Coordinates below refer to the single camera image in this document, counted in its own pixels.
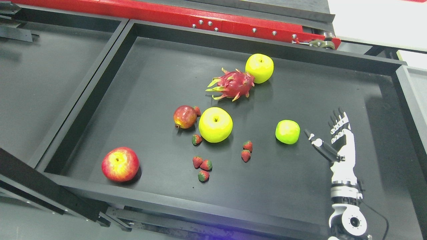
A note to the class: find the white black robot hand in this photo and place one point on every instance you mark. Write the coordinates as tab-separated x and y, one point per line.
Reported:
339	151

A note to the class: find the pink dragon fruit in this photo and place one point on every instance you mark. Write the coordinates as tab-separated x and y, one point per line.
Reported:
232	84

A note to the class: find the red pomegranate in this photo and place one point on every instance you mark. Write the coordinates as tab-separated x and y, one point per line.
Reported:
184	117

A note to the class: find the large yellow apple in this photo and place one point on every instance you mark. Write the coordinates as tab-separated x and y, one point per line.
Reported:
215	124

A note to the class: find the strawberry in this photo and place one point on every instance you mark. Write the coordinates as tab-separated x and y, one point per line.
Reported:
197	111
245	155
196	139
203	176
248	145
197	161
206	165

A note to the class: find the red apple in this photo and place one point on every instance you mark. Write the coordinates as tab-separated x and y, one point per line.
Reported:
120	164

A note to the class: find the red metal beam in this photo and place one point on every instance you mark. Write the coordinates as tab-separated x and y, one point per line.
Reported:
200	19

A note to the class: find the green apple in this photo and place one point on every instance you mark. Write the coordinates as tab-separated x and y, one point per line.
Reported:
287	131

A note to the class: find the small yellow apple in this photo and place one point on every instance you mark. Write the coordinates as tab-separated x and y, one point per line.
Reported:
260	66

